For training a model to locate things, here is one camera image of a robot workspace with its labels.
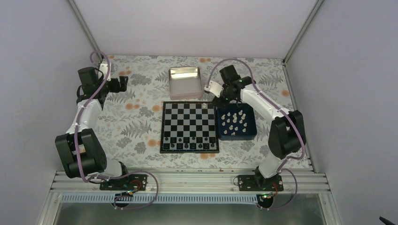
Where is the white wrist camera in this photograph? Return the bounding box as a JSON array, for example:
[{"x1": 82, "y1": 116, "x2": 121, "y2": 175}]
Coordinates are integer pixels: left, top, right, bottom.
[
  {"x1": 97, "y1": 61, "x2": 112, "y2": 81},
  {"x1": 204, "y1": 81, "x2": 223, "y2": 98}
]

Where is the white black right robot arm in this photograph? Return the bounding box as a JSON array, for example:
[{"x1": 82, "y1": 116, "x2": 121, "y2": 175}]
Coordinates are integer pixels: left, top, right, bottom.
[{"x1": 204, "y1": 65, "x2": 306, "y2": 191}]

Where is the pink metal tin box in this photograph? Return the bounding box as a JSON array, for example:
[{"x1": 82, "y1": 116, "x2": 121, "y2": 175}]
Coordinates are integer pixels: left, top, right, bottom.
[{"x1": 168, "y1": 67, "x2": 204, "y2": 100}]

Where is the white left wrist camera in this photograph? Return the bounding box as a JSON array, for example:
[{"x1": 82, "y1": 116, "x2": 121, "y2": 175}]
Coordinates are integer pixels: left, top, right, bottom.
[{"x1": 97, "y1": 61, "x2": 112, "y2": 81}]

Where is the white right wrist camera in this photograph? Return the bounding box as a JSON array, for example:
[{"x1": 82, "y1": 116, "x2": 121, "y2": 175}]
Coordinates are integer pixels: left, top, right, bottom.
[{"x1": 204, "y1": 81, "x2": 223, "y2": 98}]

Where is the black silver chess board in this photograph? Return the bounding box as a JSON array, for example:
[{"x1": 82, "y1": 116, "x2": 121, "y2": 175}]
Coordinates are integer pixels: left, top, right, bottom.
[{"x1": 160, "y1": 101, "x2": 220, "y2": 154}]

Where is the purple cable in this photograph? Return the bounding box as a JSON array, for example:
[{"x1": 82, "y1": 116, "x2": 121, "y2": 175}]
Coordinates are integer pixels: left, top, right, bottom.
[
  {"x1": 206, "y1": 58, "x2": 307, "y2": 211},
  {"x1": 74, "y1": 50, "x2": 159, "y2": 210}
]

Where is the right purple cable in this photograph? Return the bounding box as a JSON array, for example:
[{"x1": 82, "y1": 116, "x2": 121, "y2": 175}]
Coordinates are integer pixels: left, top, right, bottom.
[{"x1": 206, "y1": 58, "x2": 307, "y2": 211}]

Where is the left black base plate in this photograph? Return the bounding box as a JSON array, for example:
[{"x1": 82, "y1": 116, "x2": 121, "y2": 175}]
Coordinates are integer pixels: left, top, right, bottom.
[{"x1": 99, "y1": 174, "x2": 147, "y2": 192}]

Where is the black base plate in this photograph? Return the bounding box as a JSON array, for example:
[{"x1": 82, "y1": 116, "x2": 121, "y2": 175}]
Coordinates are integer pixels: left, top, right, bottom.
[
  {"x1": 237, "y1": 175, "x2": 284, "y2": 192},
  {"x1": 99, "y1": 174, "x2": 147, "y2": 192}
]

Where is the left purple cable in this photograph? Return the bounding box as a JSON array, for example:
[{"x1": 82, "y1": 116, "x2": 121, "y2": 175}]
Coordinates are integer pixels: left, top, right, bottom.
[{"x1": 74, "y1": 50, "x2": 159, "y2": 210}]

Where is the blue plastic piece tray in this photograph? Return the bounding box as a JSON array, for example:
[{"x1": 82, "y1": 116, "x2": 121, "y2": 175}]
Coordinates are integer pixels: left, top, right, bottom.
[{"x1": 216, "y1": 103, "x2": 257, "y2": 141}]

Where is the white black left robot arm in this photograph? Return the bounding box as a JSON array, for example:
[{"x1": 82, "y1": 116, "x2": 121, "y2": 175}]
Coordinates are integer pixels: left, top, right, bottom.
[{"x1": 55, "y1": 66, "x2": 131, "y2": 190}]

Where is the black chess piece row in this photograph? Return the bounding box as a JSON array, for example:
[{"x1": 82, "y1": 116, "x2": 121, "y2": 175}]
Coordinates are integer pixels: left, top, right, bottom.
[{"x1": 162, "y1": 137, "x2": 217, "y2": 150}]

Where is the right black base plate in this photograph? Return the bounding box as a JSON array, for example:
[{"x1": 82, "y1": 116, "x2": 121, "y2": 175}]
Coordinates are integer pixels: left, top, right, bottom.
[{"x1": 237, "y1": 175, "x2": 284, "y2": 192}]

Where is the aluminium rail frame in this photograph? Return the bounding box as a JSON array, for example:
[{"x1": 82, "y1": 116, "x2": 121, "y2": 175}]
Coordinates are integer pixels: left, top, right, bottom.
[{"x1": 50, "y1": 169, "x2": 330, "y2": 194}]

